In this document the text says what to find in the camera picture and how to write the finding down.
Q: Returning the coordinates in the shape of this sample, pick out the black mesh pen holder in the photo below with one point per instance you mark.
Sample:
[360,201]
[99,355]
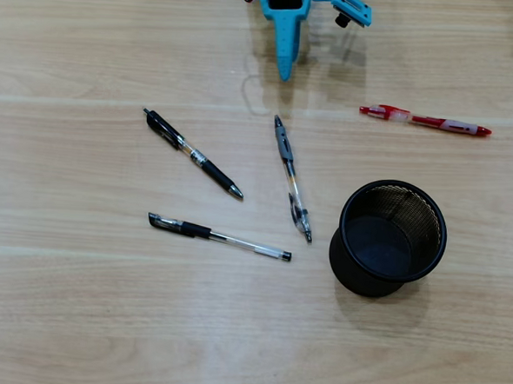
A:
[364,281]

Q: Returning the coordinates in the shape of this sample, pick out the clear gel pen black cap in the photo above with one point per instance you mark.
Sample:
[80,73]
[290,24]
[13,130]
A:
[195,230]

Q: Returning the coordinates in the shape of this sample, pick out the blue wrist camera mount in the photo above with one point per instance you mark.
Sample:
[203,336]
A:
[352,8]

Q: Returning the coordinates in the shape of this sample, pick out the red retractable pen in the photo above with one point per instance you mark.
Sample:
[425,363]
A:
[422,120]

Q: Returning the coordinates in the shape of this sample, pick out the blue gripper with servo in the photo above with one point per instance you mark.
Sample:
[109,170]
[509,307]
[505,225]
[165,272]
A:
[290,29]

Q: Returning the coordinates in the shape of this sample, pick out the grey grip clear retractable pen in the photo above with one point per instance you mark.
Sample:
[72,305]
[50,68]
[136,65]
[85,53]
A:
[284,146]

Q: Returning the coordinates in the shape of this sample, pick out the black retractable pen chrome tip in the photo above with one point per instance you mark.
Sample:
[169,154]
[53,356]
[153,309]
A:
[214,174]

